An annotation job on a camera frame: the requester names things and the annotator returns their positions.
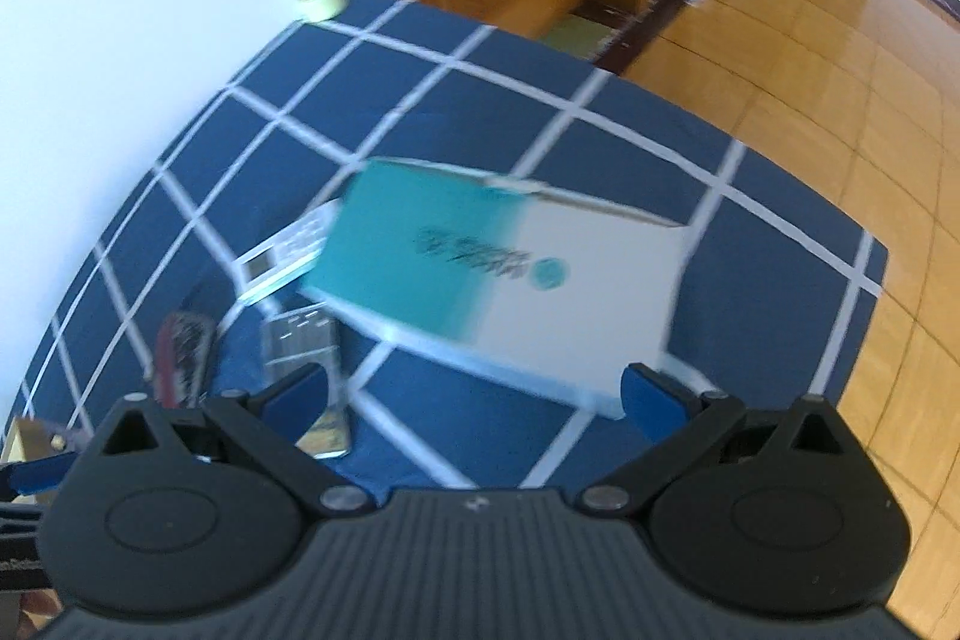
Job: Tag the blue checkered bedsheet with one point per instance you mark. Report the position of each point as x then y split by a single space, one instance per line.
637 160

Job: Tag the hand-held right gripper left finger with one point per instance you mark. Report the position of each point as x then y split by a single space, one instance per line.
300 396

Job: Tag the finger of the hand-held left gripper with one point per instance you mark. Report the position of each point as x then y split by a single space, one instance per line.
37 471
19 516

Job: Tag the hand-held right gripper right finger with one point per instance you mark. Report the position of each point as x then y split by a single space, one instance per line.
651 404

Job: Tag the cardboard box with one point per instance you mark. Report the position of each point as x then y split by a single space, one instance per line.
30 434

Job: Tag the green doormat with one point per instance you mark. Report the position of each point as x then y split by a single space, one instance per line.
577 38

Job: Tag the teal white mask box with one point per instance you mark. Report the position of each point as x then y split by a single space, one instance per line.
465 265

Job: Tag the small white remote with screen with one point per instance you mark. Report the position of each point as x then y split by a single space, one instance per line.
281 254

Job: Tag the clear plastic tool case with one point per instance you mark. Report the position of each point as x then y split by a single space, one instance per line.
300 340

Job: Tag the black red worn case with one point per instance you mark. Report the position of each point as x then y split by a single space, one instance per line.
184 347

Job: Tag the yellow tape roll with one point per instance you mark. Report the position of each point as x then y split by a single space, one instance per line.
322 0

